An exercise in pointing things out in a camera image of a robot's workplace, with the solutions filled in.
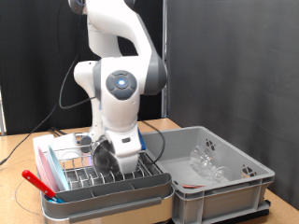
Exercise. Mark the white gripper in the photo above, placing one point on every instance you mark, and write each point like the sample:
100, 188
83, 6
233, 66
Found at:
126, 146

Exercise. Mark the light blue plate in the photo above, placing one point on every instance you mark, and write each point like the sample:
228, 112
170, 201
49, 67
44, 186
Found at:
59, 171

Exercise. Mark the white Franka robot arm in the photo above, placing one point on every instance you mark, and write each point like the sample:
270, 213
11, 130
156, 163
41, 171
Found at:
124, 109

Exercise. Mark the grey dish rack base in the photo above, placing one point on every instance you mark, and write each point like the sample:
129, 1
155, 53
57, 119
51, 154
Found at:
109, 199

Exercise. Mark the white plastic mug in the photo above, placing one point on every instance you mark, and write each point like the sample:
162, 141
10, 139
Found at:
67, 143

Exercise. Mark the clear wine glass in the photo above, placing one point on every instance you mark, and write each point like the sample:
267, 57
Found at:
202, 161

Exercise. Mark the white plastic box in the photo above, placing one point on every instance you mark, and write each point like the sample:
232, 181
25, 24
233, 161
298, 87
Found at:
42, 143

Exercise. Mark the pink plate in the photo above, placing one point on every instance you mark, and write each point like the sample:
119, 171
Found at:
43, 168

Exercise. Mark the grey plastic crate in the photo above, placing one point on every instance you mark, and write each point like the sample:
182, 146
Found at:
218, 202

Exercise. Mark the black backdrop curtain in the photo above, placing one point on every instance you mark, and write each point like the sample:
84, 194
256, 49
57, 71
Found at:
18, 46

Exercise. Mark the dark grey backdrop curtain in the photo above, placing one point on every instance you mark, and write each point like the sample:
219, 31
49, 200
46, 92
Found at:
249, 62

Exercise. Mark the blue wrist camera bracket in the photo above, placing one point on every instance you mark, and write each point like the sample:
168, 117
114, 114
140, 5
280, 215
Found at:
142, 141

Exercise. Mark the grey metal post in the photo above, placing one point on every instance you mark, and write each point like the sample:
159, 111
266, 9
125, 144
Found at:
2, 112
164, 37

